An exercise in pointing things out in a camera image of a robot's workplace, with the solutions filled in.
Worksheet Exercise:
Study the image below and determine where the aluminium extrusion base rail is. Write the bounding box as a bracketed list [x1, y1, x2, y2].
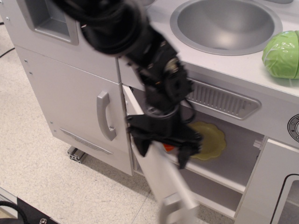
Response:
[67, 147, 87, 163]

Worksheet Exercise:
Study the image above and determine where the black floor cable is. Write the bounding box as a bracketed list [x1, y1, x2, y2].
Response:
[0, 21, 15, 58]

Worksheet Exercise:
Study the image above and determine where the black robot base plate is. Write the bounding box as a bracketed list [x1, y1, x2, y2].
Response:
[0, 197, 59, 224]

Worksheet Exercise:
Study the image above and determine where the yellow scalloped toy plate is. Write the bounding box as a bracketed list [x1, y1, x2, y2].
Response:
[189, 121, 227, 161]

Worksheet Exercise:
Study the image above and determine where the white cabinet door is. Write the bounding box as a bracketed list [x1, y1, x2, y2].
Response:
[122, 85, 199, 224]

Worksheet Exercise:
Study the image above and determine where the white toy kitchen cabinet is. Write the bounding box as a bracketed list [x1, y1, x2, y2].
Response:
[0, 0, 299, 224]

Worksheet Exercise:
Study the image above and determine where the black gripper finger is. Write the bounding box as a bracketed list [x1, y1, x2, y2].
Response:
[133, 133, 152, 157]
[178, 144, 202, 169]

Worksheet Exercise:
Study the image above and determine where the black braided cable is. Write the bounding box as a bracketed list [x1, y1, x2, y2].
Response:
[0, 200, 31, 224]

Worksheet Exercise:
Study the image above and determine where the green toy cabbage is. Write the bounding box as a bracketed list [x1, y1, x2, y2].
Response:
[262, 30, 299, 79]

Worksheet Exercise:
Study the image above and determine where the orange salmon sushi toy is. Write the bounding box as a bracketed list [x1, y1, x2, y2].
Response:
[163, 144, 176, 152]

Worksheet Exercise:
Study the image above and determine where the silver round sink basin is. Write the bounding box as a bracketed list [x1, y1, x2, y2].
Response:
[170, 0, 283, 56]

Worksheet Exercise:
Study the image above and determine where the grey recessed dispenser panel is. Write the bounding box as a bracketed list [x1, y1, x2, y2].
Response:
[17, 0, 78, 45]

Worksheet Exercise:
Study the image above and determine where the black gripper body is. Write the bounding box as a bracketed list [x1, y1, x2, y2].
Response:
[126, 110, 202, 147]

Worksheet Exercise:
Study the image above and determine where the grey vent panel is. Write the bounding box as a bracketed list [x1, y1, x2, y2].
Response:
[187, 81, 262, 120]

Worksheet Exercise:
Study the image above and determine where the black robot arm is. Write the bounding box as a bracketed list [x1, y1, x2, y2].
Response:
[55, 0, 202, 169]

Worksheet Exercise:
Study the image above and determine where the black oven dial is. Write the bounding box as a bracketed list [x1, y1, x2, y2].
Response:
[287, 114, 299, 142]

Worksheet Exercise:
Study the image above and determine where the silver cabinet door handle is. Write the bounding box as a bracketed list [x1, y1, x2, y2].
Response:
[158, 193, 198, 224]

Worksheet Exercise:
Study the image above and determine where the silver fridge door handle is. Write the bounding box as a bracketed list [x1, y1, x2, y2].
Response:
[96, 91, 116, 141]

